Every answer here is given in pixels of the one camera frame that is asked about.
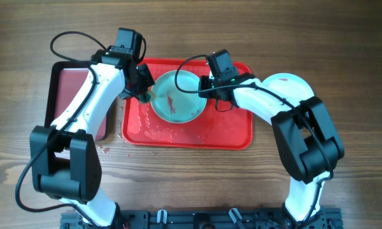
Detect light blue plate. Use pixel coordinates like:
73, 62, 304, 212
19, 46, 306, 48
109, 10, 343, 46
262, 73, 315, 106
151, 70, 207, 123

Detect black mounting rail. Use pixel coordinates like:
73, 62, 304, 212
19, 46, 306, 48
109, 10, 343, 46
60, 207, 344, 229

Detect light blue plate back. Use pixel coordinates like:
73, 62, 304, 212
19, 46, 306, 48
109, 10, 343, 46
151, 70, 207, 123

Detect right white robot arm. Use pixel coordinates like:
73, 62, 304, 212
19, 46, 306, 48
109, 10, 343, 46
199, 73, 344, 227

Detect green yellow sponge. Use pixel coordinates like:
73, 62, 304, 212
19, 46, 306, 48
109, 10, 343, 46
138, 90, 156, 104

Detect light blue plate front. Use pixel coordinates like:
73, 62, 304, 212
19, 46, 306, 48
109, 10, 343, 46
262, 73, 315, 106

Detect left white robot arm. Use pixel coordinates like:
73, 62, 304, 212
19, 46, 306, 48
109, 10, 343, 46
28, 48, 154, 228

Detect red plastic tray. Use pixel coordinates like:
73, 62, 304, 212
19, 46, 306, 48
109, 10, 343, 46
122, 57, 253, 151

